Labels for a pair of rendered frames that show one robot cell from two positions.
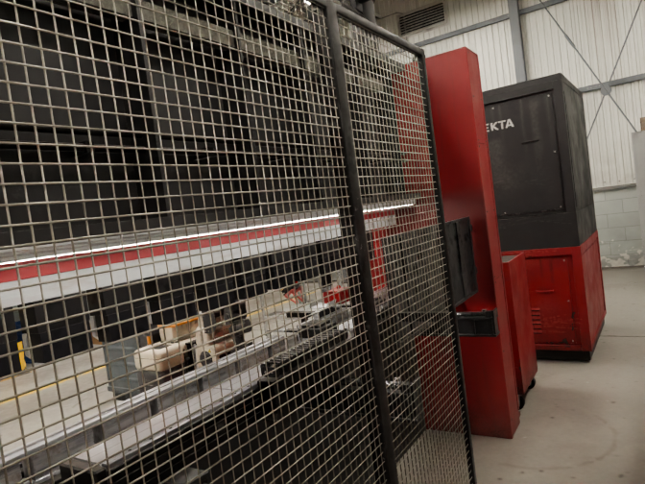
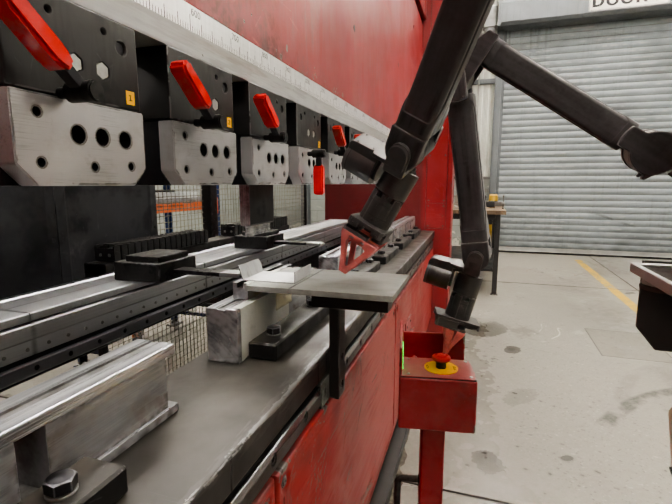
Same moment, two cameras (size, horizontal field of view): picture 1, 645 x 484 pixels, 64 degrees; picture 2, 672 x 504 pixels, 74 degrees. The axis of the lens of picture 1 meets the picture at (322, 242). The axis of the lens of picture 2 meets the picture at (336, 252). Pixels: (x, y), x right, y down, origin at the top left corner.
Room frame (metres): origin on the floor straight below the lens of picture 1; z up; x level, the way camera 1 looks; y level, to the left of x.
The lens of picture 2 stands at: (3.43, -0.07, 1.18)
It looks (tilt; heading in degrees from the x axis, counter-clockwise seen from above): 9 degrees down; 165
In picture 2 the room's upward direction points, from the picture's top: straight up
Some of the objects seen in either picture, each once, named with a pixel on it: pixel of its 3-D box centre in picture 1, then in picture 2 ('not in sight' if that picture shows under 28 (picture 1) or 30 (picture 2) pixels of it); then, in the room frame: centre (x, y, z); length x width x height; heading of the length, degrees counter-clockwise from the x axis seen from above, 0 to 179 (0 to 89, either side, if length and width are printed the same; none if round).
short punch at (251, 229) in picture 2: (324, 281); (257, 209); (2.57, 0.01, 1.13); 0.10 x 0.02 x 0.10; 147
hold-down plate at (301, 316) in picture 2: not in sight; (295, 325); (2.57, 0.08, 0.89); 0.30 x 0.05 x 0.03; 147
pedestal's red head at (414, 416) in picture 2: not in sight; (434, 371); (2.56, 0.41, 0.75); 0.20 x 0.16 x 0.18; 156
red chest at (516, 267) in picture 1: (488, 327); not in sight; (3.64, -1.09, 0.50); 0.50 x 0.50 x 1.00; 57
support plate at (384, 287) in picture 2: (304, 307); (331, 282); (2.65, 0.14, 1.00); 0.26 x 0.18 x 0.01; 57
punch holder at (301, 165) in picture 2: (301, 261); (293, 147); (2.43, 0.11, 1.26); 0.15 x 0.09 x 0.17; 147
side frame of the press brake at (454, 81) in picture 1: (427, 250); not in sight; (3.29, -0.66, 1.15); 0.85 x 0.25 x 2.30; 57
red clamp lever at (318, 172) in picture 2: not in sight; (316, 172); (2.48, 0.15, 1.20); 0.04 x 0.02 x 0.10; 57
